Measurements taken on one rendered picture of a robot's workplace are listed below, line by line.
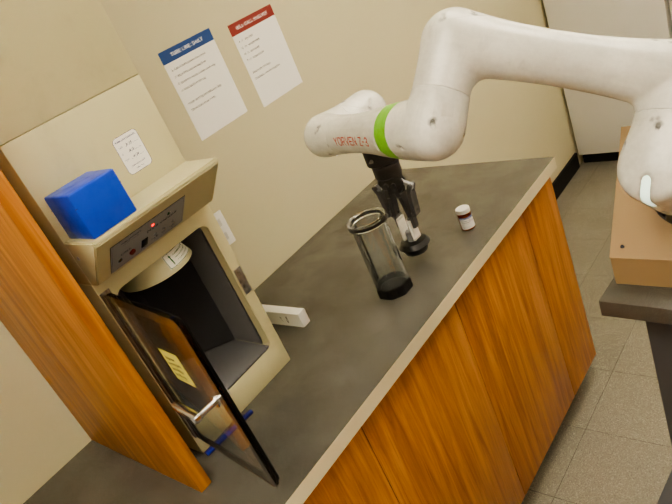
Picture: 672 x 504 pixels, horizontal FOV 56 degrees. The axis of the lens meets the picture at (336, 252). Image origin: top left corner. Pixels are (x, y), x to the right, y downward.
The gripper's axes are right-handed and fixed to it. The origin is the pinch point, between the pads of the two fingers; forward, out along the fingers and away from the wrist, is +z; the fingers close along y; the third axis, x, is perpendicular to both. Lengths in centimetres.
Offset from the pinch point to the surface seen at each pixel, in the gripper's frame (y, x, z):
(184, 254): 15, 56, -28
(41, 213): 13, 79, -52
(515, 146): 56, -167, 53
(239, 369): 15, 58, 4
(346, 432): -17, 61, 13
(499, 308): -14.3, -8.9, 33.3
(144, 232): 5, 67, -40
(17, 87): 13, 70, -73
